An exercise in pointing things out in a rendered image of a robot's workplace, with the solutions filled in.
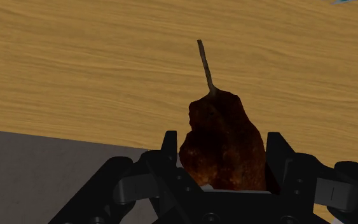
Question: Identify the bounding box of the small teal object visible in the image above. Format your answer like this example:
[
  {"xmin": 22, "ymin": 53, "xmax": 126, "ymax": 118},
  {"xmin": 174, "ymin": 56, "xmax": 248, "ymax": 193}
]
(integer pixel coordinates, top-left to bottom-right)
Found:
[{"xmin": 329, "ymin": 0, "xmax": 358, "ymax": 6}]

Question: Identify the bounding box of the dark brown pear with stem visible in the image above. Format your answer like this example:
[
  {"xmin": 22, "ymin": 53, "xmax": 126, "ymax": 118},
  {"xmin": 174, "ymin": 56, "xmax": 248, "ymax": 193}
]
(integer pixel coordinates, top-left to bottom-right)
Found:
[{"xmin": 178, "ymin": 39, "xmax": 268, "ymax": 192}]

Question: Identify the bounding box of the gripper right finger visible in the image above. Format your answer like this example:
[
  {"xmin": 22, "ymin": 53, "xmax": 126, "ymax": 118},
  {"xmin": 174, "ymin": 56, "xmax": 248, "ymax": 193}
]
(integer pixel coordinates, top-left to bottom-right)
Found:
[{"xmin": 265, "ymin": 131, "xmax": 358, "ymax": 224}]

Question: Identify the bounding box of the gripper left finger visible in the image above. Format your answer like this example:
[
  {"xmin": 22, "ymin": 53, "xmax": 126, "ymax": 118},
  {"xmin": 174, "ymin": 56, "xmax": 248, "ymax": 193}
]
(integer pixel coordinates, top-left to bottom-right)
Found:
[{"xmin": 49, "ymin": 130, "xmax": 205, "ymax": 224}]

